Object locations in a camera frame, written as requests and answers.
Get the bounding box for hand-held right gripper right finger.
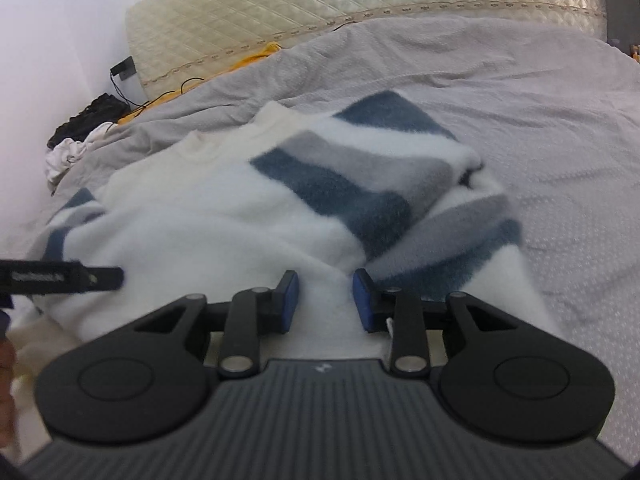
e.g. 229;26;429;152
351;268;519;379

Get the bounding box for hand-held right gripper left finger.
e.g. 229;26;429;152
133;269;300;379

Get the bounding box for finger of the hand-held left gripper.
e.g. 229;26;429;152
81;266;125;292

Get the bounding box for white blue-striped fleece sweater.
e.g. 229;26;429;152
10;91;562;362

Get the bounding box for person's left hand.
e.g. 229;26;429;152
0;340;20;458

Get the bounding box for white crumpled cloth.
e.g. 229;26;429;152
45;121;117;187

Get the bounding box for black clothing pile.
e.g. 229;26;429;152
47;92;132;151

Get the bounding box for yellow pillow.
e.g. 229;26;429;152
117;40;284;124

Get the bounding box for grey bed blanket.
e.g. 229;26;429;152
0;14;640;463

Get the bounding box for cream quilted headboard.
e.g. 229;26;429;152
124;0;609;102

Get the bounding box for black cable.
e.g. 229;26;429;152
116;76;207;112

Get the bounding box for black wall socket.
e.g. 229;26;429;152
110;56;137;81

